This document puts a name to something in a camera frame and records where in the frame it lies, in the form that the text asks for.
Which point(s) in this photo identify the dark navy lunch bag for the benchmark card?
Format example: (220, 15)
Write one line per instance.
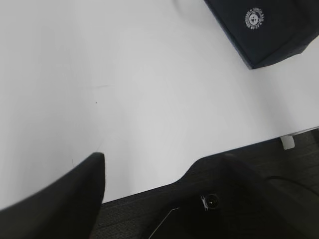
(265, 32)

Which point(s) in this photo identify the white table bracket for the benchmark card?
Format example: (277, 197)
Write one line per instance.
(287, 142)

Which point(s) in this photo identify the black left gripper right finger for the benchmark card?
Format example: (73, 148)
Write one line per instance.
(240, 205)

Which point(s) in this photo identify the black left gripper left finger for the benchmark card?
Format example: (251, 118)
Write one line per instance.
(66, 209)

